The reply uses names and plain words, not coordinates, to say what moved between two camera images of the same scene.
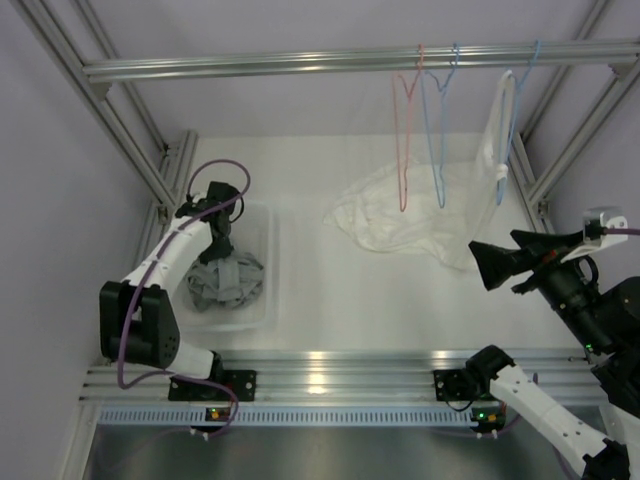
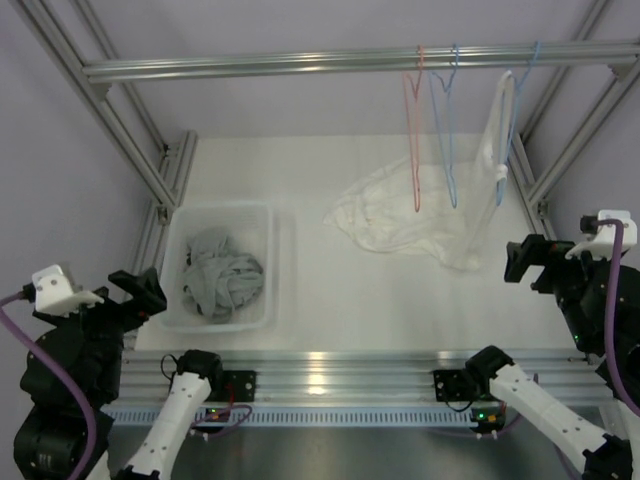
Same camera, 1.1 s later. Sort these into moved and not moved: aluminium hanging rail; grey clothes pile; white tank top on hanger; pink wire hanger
Moved: grey clothes pile; pink wire hanger
Not moved: white tank top on hanger; aluminium hanging rail
